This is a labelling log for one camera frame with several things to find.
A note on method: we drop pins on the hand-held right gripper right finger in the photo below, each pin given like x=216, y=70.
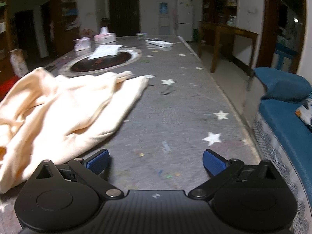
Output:
x=214, y=162

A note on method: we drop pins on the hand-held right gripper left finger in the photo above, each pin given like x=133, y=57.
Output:
x=98, y=162

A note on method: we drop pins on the cream garment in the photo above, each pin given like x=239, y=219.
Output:
x=73, y=107

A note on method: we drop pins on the grey star-print tablecloth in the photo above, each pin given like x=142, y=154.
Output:
x=175, y=107

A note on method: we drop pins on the round built-in hotplate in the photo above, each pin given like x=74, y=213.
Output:
x=109, y=62

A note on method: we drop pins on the blue sofa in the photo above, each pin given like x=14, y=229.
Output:
x=280, y=85

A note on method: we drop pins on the patterned pillow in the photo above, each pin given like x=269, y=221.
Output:
x=304, y=113

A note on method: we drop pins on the white paper sheet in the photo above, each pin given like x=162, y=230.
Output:
x=104, y=51

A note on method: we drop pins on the pink wipes pack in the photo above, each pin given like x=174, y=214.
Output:
x=82, y=44

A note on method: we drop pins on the pink tissue box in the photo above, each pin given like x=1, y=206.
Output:
x=104, y=38

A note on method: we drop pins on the printed white bag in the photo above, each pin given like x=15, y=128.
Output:
x=19, y=63

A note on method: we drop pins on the blue stool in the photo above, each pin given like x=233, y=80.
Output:
x=284, y=53

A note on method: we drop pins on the pink floor fan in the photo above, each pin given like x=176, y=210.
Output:
x=87, y=33

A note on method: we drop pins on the wooden side table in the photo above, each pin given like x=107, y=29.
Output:
x=231, y=30

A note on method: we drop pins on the small white box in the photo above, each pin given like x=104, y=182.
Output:
x=141, y=34

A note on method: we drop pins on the white refrigerator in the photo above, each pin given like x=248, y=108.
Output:
x=184, y=17

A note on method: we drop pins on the dark wooden door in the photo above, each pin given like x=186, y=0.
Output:
x=123, y=9

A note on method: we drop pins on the wooden bookshelf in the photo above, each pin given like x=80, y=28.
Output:
x=68, y=9

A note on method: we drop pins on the wooden display cabinet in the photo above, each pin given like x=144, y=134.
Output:
x=219, y=4

